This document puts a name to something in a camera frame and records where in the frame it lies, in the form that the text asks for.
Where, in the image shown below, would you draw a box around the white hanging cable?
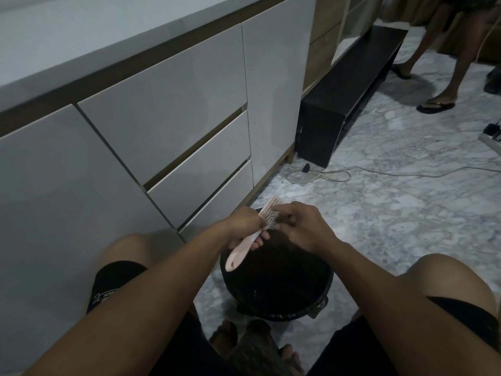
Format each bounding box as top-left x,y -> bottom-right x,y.
478,19 -> 498,61

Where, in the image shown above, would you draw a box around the person's left foot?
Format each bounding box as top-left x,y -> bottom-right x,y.
209,320 -> 238,359

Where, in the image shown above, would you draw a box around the wide white cabinet door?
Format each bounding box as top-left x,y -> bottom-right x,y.
0,104 -> 187,376

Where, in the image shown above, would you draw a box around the person's left leg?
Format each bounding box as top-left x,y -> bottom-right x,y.
98,233 -> 154,271

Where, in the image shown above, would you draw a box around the person's foot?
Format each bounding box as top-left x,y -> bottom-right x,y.
280,343 -> 305,376
209,320 -> 238,359

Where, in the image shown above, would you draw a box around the person's black shorts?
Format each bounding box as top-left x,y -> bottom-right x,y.
85,261 -> 501,376

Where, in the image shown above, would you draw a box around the white power strip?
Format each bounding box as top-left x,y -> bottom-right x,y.
478,132 -> 501,156

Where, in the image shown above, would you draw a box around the black round trash bin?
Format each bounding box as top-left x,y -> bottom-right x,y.
220,207 -> 334,322

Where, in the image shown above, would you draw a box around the person's left forearm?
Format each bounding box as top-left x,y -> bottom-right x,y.
23,227 -> 240,376

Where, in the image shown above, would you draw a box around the person's right foot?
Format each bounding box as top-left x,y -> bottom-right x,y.
280,343 -> 305,376

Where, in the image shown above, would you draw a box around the tall white drawer front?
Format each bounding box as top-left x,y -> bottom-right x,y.
78,23 -> 248,185

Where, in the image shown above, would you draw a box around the brown sofa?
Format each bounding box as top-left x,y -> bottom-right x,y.
438,3 -> 501,63

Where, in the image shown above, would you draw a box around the person's right forearm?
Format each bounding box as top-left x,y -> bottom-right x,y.
325,240 -> 501,376

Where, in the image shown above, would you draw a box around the dark lattice plastic lid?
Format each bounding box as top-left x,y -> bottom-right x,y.
229,319 -> 294,376

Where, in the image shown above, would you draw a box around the person's leg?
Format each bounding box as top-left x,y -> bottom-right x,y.
98,233 -> 154,271
403,253 -> 498,316

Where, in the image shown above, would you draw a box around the person's right hand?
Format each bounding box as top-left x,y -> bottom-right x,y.
270,202 -> 345,256

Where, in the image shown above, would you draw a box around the white floor cable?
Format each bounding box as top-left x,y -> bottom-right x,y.
285,164 -> 501,185

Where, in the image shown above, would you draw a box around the black low tv bench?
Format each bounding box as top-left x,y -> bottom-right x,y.
295,25 -> 409,169

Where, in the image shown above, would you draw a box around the white drawer cabinet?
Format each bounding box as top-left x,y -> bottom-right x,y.
0,0 -> 318,376

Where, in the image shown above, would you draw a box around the person's left hand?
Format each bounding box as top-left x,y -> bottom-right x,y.
223,207 -> 271,253

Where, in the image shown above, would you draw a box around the pink hairbrush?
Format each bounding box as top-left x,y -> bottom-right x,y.
224,194 -> 283,273

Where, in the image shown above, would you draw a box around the person's right leg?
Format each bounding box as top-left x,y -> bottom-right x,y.
403,253 -> 498,316

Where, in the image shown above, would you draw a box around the narrow white cabinet door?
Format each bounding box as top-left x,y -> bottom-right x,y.
242,0 -> 317,187

